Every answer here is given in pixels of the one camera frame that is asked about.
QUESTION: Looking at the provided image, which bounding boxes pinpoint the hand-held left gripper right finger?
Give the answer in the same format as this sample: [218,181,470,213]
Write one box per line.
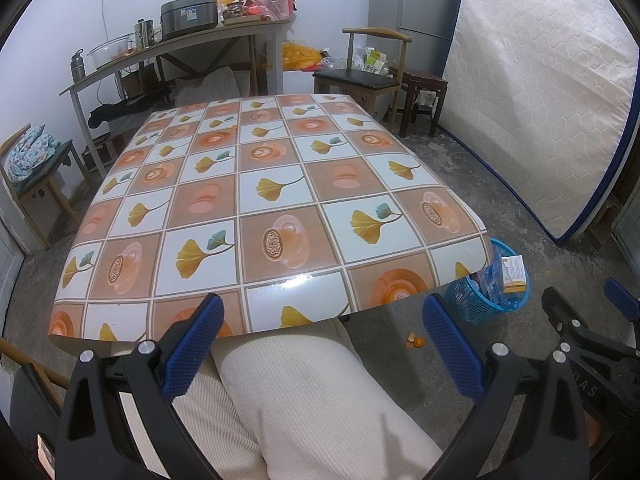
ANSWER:
[421,293,588,480]

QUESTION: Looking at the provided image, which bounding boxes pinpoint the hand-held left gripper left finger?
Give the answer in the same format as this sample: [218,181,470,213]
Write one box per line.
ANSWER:
[57,292,226,480]

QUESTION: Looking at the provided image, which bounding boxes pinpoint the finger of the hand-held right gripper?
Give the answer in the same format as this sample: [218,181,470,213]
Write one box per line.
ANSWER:
[541,286,640,361]
[603,278,640,322]

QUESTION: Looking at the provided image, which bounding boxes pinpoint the yellow cardboard box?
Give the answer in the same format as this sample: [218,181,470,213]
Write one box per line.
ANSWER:
[501,255,528,295]

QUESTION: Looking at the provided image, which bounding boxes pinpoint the blue plastic waste basket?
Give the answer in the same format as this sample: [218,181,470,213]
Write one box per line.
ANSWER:
[444,236,531,325]

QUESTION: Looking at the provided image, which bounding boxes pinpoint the person's right hand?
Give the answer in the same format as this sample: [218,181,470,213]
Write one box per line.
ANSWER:
[582,410,603,450]

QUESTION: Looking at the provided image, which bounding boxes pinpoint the person's left leg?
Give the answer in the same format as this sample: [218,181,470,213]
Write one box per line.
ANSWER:
[117,375,266,480]

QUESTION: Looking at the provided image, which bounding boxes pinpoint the person's leg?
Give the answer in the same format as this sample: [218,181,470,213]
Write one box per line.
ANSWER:
[210,320,446,480]
[117,375,266,480]

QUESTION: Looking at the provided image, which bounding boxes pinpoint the person's right leg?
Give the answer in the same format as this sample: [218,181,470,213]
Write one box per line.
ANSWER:
[210,320,446,480]

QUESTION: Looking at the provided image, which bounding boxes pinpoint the wooden armchair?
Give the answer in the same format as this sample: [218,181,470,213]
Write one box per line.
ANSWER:
[0,337,71,391]

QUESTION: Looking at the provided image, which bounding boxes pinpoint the table with patterned tablecloth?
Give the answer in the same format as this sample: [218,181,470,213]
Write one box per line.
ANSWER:
[48,92,493,343]

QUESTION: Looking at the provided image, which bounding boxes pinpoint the white door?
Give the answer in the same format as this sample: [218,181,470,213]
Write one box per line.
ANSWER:
[0,220,26,311]

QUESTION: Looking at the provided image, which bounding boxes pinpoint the dark wooden crate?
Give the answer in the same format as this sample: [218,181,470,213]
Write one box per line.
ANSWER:
[81,132,123,176]

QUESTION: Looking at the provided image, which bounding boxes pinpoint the white mattress with blue trim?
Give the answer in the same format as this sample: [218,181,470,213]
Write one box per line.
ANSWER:
[440,0,640,243]

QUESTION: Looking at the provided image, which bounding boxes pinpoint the wooden chair with dark seat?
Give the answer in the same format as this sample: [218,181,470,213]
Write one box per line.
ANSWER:
[0,122,93,250]

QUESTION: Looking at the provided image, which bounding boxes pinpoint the black cloth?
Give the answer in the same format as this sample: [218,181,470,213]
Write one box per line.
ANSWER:
[87,95,171,128]

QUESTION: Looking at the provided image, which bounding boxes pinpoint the floral quilt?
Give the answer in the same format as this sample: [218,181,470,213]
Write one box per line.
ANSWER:
[5,125,61,196]

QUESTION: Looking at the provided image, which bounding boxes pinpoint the white plastic bag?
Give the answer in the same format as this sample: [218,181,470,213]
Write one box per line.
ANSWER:
[175,66,241,107]

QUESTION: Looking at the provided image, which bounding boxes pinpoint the dark wooden stool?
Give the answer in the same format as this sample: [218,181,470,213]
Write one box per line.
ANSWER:
[389,65,449,138]

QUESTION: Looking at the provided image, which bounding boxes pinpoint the wooden chair with black seat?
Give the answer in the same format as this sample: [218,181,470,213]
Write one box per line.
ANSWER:
[313,26,413,131]

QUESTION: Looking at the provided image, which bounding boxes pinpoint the white and green carton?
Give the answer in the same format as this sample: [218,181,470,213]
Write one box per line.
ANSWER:
[362,49,388,75]

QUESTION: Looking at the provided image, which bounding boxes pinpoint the glass bowl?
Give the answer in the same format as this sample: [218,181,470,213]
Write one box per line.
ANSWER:
[88,34,136,71]

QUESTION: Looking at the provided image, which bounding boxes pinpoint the yellow plastic bag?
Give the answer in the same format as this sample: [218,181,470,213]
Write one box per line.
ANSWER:
[282,41,326,72]

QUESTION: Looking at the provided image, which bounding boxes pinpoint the long grey side table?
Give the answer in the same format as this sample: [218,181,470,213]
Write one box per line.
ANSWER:
[59,19,293,176]

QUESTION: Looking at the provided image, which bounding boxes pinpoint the grey rice cooker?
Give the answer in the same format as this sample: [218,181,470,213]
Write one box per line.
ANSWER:
[160,0,219,41]

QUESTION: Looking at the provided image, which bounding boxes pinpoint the snack container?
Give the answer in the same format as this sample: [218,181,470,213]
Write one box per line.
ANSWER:
[222,2,262,26]

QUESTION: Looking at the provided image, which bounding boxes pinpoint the pink plastic bags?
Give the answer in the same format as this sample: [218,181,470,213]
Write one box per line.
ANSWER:
[245,0,296,22]

